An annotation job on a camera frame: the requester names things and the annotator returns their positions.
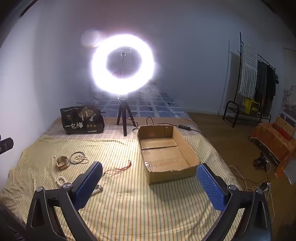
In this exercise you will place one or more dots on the gold watch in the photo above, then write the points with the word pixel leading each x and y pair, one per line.
pixel 62 163

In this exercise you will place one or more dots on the wall poster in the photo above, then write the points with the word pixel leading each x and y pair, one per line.
pixel 289 97

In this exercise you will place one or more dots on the striped hanging towel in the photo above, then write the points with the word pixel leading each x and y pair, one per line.
pixel 248 74

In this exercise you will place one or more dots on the thin round bangle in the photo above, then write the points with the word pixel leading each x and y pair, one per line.
pixel 70 160

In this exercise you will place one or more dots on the cardboard box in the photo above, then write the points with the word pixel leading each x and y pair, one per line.
pixel 166 177

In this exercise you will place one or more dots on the yellow striped sheet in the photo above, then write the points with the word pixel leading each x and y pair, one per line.
pixel 129 208

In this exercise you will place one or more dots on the yellow crate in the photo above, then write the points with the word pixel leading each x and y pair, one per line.
pixel 252 106

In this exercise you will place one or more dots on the black tripod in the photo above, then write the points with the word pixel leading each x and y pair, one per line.
pixel 124 120

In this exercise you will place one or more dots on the plaid bed sheet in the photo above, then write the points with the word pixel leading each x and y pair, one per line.
pixel 111 132

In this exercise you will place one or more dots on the blue patterned quilt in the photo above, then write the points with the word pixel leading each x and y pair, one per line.
pixel 152 106

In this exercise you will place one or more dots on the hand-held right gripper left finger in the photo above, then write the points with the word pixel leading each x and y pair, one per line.
pixel 89 185

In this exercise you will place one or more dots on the phone holder clamp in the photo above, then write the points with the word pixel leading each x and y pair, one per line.
pixel 122 62

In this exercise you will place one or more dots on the black item on floor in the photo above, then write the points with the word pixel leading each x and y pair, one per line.
pixel 260 162

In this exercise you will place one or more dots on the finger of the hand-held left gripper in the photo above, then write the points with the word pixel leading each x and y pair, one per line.
pixel 5 144

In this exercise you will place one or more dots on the black clothes rack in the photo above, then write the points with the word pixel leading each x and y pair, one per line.
pixel 231 103

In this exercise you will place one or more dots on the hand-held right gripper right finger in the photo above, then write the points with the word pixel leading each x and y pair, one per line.
pixel 210 187

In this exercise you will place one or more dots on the flat cardboard carton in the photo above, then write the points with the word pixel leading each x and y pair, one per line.
pixel 285 127

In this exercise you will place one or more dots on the black hanging garment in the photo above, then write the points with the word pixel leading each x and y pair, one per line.
pixel 270 92

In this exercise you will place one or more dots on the black gold-printed bag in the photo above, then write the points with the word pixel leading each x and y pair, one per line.
pixel 78 125

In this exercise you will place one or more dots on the grey hanging garment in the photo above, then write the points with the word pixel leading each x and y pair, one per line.
pixel 260 85

